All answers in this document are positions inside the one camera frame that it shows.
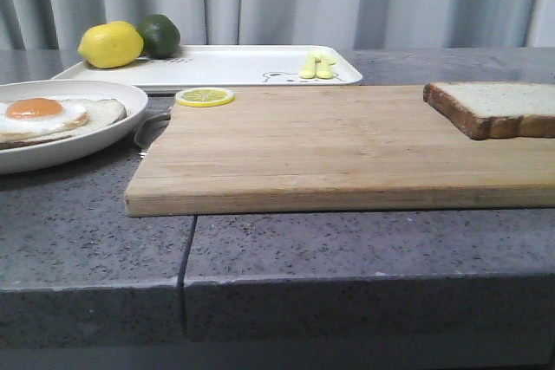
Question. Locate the white bear tray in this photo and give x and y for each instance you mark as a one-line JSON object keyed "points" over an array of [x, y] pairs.
{"points": [[220, 66]]}

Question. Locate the fried egg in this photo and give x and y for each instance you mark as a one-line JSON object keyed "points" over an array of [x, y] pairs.
{"points": [[33, 117]]}

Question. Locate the lemon slice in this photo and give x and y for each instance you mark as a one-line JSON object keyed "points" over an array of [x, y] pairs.
{"points": [[204, 97]]}

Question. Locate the bread slice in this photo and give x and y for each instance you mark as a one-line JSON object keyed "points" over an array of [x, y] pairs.
{"points": [[101, 113], [485, 110]]}

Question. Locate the metal cutting board handle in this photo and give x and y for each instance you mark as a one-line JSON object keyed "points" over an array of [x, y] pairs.
{"points": [[141, 130]]}

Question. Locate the white round plate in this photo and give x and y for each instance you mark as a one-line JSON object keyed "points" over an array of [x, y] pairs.
{"points": [[30, 158]]}

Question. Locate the green lime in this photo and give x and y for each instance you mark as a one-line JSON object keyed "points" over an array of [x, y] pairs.
{"points": [[160, 35]]}

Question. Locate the yellow lemon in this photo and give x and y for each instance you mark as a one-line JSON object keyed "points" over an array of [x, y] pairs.
{"points": [[111, 45]]}

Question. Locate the yellow plastic fork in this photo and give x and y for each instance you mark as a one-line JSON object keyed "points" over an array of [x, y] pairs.
{"points": [[309, 68]]}

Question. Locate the wooden cutting board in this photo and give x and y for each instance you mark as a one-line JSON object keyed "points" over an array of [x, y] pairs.
{"points": [[346, 148]]}

